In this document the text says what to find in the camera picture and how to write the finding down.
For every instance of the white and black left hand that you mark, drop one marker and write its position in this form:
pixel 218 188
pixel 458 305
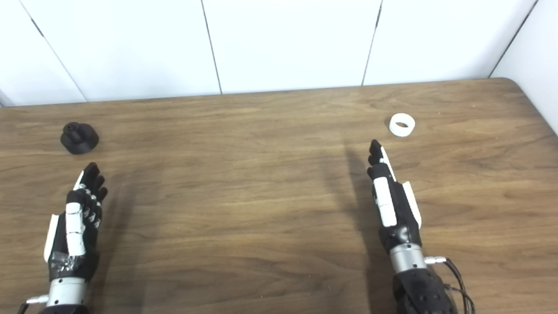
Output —
pixel 74 226

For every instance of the white and black right hand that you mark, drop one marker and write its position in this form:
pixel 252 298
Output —
pixel 399 213

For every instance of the round black part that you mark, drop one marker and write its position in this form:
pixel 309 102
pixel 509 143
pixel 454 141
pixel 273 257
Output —
pixel 80 140

